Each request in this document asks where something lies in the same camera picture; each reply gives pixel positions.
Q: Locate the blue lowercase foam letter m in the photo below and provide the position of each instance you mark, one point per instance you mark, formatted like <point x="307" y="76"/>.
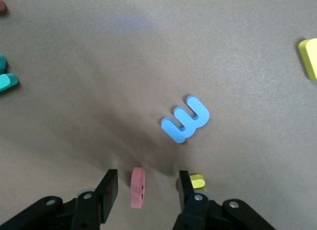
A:
<point x="201" y="110"/>

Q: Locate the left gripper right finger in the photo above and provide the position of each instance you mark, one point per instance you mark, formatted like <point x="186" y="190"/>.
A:
<point x="184" y="190"/>

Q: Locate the brown table cover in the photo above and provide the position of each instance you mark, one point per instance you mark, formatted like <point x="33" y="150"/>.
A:
<point x="99" y="66"/>

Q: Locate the yellow foam letter H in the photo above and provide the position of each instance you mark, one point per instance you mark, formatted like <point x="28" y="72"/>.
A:
<point x="309" y="59"/>

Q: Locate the yellow foam letter u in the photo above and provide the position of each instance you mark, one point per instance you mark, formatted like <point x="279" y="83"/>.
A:
<point x="197" y="183"/>

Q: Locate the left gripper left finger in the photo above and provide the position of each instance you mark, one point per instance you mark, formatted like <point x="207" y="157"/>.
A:
<point x="110" y="190"/>

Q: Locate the teal foam letter R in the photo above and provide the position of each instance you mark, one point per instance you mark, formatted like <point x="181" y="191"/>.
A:
<point x="6" y="82"/>

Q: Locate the red foam letter Q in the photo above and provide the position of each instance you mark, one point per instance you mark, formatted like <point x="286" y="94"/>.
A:
<point x="137" y="188"/>

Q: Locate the red foam letter w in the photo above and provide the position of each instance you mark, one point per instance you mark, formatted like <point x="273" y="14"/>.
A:
<point x="1" y="6"/>

